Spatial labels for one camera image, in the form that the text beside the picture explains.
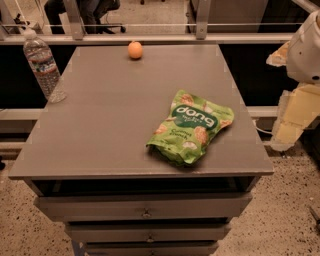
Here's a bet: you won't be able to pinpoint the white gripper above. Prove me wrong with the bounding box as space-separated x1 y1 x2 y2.
266 10 320 151

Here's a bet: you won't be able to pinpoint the green rice chip bag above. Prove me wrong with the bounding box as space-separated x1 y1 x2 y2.
147 90 234 166

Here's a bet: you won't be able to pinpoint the orange fruit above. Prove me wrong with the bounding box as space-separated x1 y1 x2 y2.
128 41 143 59

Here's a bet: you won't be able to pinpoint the black office chair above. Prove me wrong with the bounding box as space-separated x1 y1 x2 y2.
93 0 127 35

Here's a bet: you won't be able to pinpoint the seated person legs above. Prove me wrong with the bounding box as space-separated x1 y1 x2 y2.
43 0 101 35

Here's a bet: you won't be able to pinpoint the grey drawer cabinet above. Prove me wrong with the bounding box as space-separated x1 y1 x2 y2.
10 45 273 256

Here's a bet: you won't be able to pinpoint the clear plastic water bottle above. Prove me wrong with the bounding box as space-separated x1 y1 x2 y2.
23 28 67 103

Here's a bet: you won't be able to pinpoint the white cable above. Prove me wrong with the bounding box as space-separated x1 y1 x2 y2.
253 120 274 136

